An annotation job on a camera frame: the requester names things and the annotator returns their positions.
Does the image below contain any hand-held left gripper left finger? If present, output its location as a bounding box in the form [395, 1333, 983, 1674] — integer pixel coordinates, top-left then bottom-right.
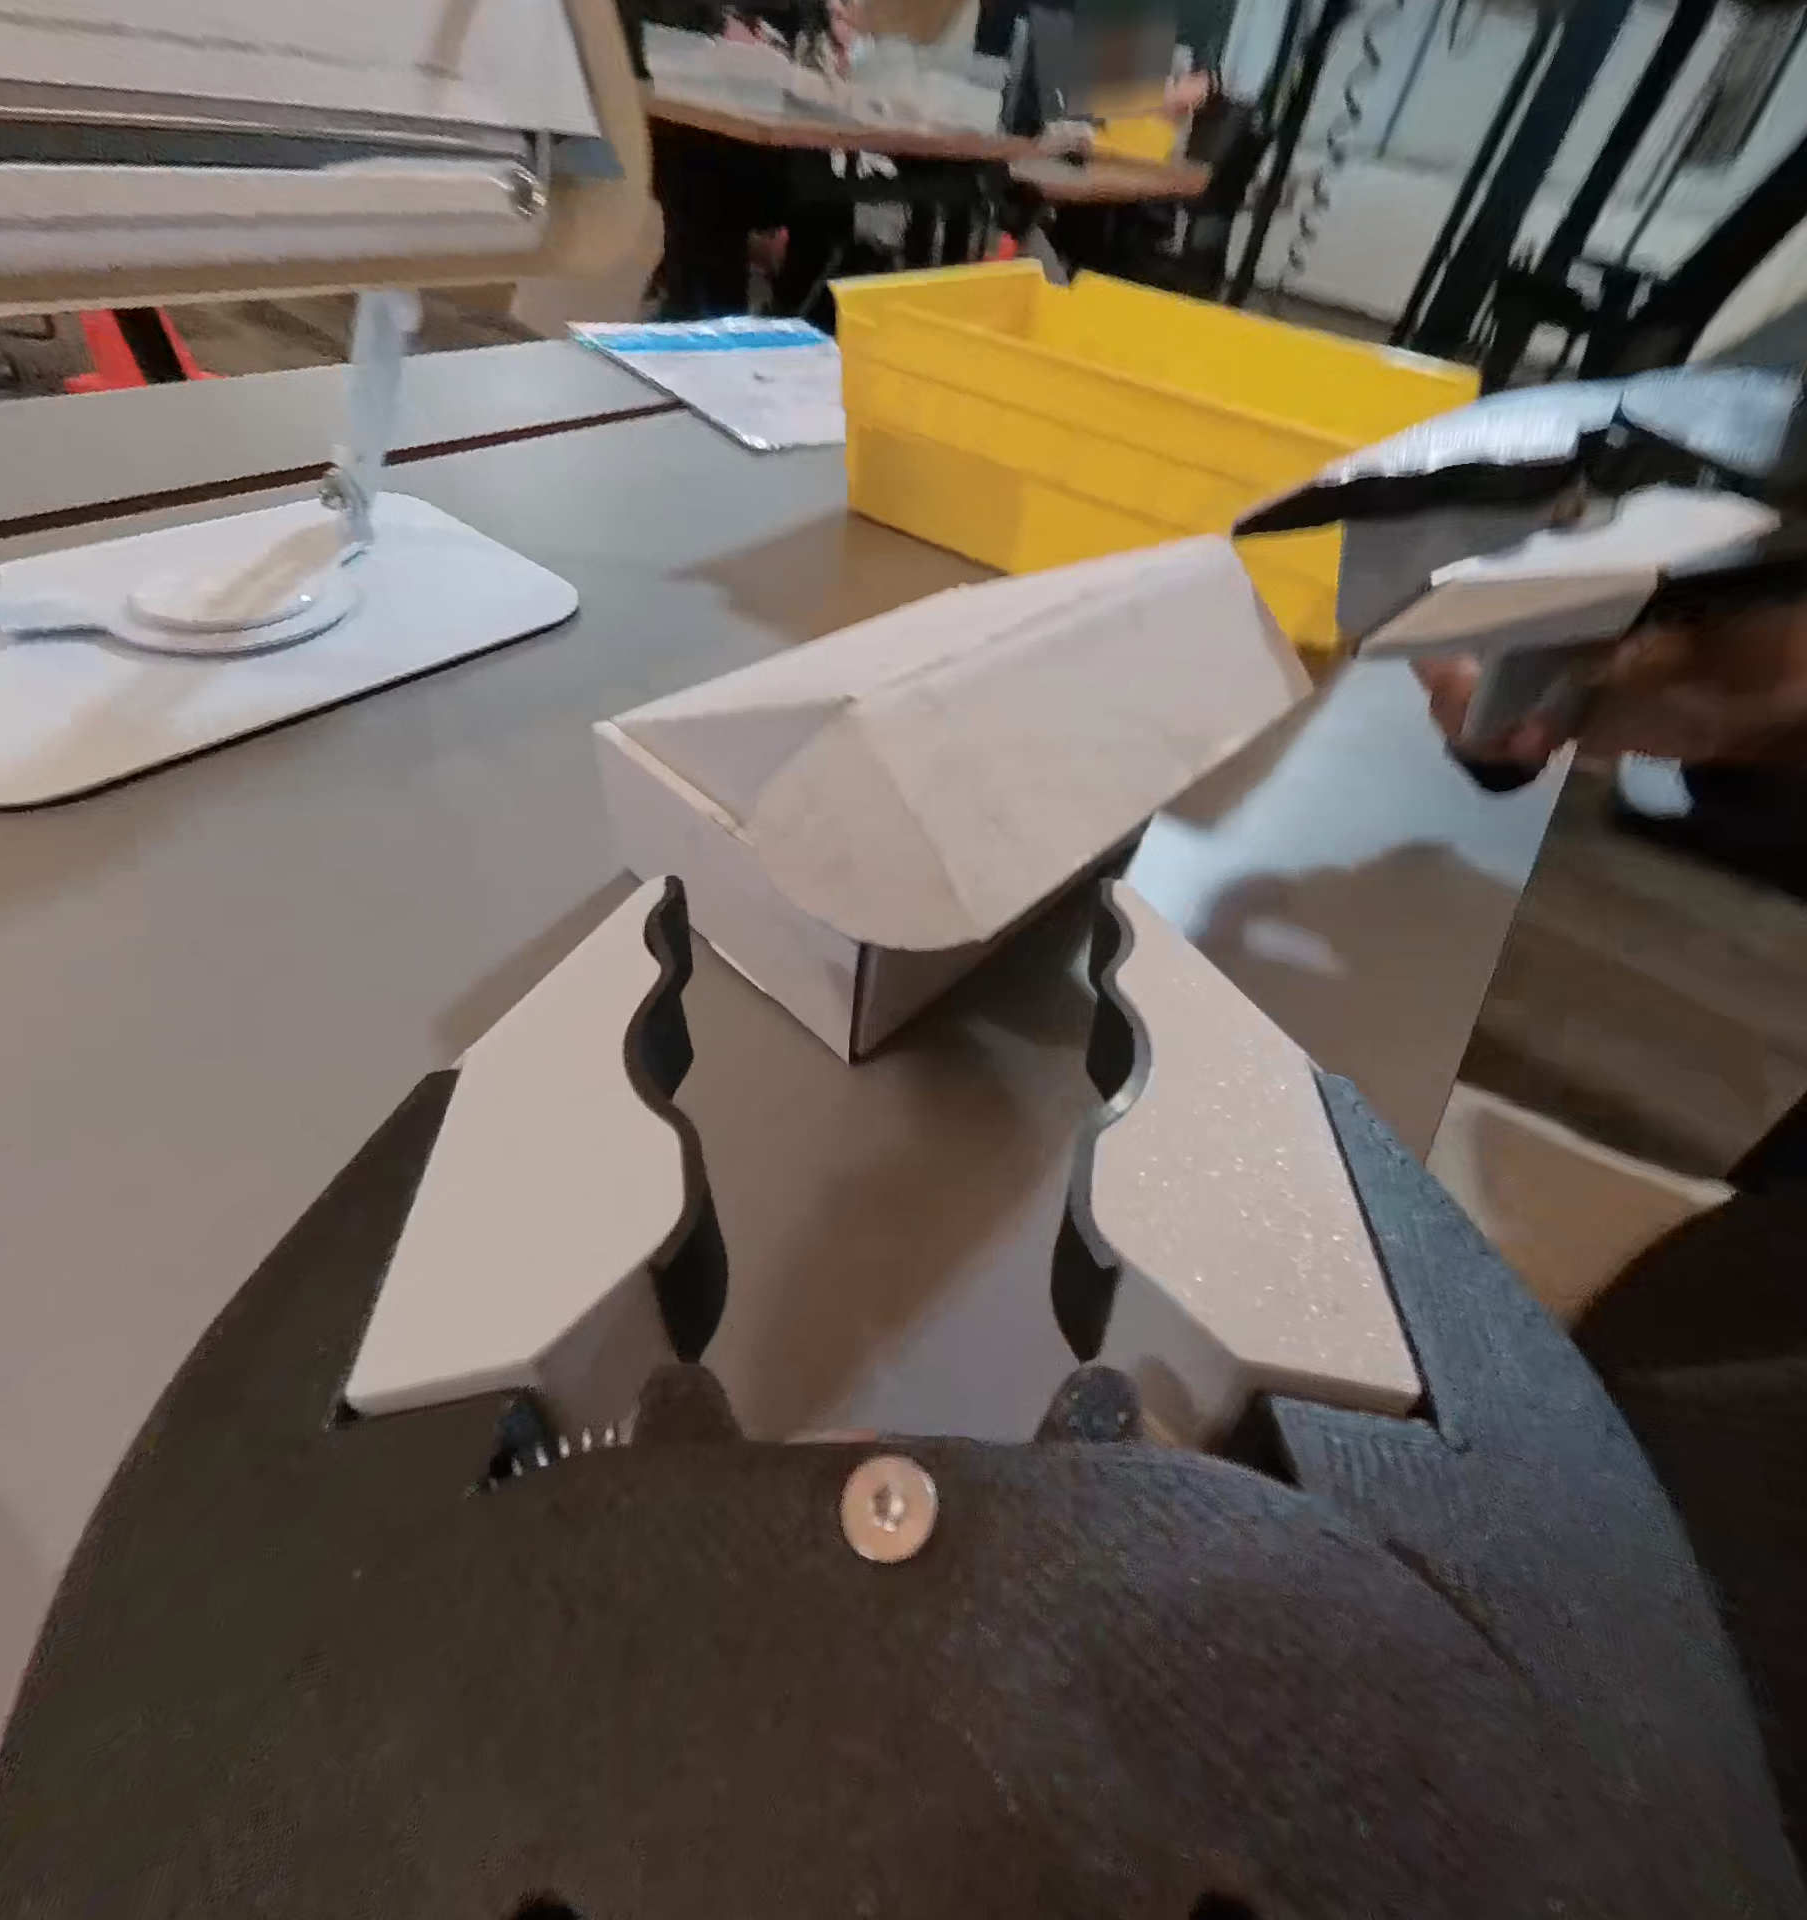
[340, 872, 731, 1427]

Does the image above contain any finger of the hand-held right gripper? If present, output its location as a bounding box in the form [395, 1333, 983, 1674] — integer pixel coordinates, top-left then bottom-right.
[1236, 374, 1625, 644]
[1360, 486, 1783, 662]

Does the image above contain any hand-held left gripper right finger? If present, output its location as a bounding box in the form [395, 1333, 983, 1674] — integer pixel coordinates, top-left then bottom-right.
[1054, 878, 1431, 1454]

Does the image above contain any yellow plastic bin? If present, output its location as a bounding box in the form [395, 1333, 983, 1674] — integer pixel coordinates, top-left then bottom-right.
[832, 258, 1483, 653]

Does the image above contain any white cardboard mailer box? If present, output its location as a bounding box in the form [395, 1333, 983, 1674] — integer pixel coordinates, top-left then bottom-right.
[598, 537, 1313, 1063]

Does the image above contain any grey desk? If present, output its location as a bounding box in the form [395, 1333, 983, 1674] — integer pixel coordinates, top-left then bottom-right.
[0, 337, 1580, 1770]

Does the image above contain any person's right hand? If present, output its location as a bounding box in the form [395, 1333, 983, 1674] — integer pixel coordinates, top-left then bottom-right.
[1421, 579, 1807, 790]

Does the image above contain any beige chair seat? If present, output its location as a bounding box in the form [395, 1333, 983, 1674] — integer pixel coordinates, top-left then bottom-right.
[1428, 1078, 1734, 1322]

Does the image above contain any person's torso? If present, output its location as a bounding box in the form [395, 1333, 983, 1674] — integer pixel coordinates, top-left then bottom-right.
[1577, 1048, 1807, 1920]

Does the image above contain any white document stand wooden board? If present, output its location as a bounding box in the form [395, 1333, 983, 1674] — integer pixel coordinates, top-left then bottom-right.
[0, 0, 656, 810]

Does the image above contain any background wooden table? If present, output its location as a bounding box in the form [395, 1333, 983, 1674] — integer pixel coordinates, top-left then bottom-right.
[641, 84, 1221, 201]

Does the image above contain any blue white paper leaflet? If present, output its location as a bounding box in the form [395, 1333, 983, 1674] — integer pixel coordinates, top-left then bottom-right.
[570, 316, 848, 453]

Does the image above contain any printed instruction sheet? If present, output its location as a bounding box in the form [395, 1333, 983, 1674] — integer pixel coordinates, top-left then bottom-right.
[0, 0, 607, 142]

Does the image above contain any black metal frame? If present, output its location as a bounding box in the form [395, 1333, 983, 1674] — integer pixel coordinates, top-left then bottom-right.
[1217, 0, 1807, 392]

